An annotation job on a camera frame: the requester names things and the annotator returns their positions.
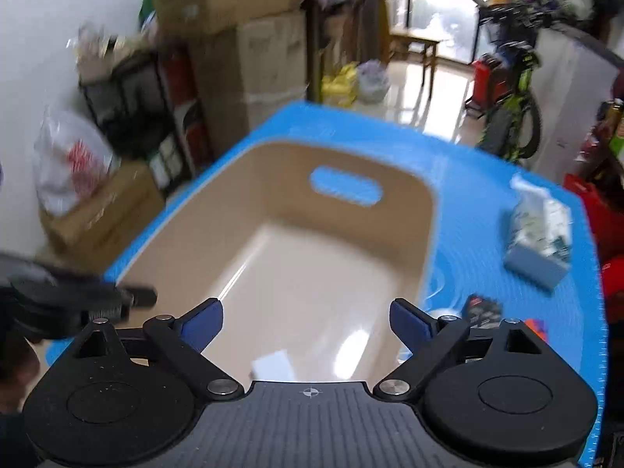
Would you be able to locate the black remote control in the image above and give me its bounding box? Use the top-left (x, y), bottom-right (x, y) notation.
top-left (462, 294), bottom-right (503, 328)

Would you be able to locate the beige plastic storage bin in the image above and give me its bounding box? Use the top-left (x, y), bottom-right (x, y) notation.
top-left (117, 142), bottom-right (436, 386)

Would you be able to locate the brown cardboard box on floor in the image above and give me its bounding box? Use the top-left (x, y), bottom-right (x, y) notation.
top-left (39, 162), bottom-right (165, 274)

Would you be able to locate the blue silicone mat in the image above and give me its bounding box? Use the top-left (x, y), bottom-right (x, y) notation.
top-left (24, 104), bottom-right (606, 467)

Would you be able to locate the tissue pack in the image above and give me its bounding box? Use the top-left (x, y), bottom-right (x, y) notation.
top-left (503, 173), bottom-right (573, 291)

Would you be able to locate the white plastic shopping bag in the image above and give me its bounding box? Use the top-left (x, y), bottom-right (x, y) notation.
top-left (34, 107), bottom-right (121, 218)

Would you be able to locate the green black bicycle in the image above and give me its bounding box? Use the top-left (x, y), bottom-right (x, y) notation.
top-left (477, 4), bottom-right (541, 165)

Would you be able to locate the black metal shelf rack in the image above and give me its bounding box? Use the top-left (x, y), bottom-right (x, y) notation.
top-left (78, 46), bottom-right (213, 195)

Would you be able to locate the box atop shelf rack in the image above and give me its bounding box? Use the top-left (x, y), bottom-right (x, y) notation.
top-left (66, 22), bottom-right (160, 83)

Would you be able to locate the red bucket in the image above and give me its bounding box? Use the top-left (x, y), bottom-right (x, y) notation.
top-left (465, 53), bottom-right (511, 113)

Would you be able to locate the grey plastic bag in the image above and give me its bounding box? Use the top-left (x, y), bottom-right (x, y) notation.
top-left (356, 59), bottom-right (390, 104)

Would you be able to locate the yellow oil jug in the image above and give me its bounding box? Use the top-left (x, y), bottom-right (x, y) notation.
top-left (321, 62), bottom-right (358, 108)

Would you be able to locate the large wrapped cardboard box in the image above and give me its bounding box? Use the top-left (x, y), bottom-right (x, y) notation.
top-left (189, 12), bottom-right (308, 156)

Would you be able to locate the wooden stool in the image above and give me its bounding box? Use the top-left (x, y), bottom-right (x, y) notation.
top-left (388, 28), bottom-right (441, 98)

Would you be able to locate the white refrigerator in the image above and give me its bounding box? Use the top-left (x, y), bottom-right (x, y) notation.
top-left (529, 24), bottom-right (623, 183)

